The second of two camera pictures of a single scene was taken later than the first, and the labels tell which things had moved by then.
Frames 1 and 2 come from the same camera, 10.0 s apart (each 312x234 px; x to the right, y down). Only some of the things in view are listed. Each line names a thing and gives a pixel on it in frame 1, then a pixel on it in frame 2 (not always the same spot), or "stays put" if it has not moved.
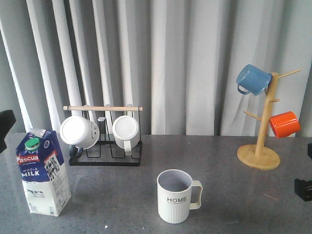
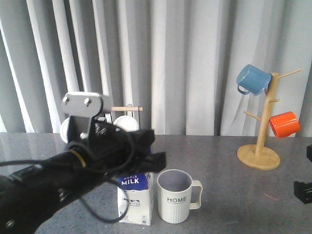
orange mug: [284, 124] stays put
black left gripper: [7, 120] to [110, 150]
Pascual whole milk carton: [43, 172] to [140, 191]
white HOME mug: [174, 187] stays put
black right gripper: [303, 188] stays put
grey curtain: [179, 59] stays put
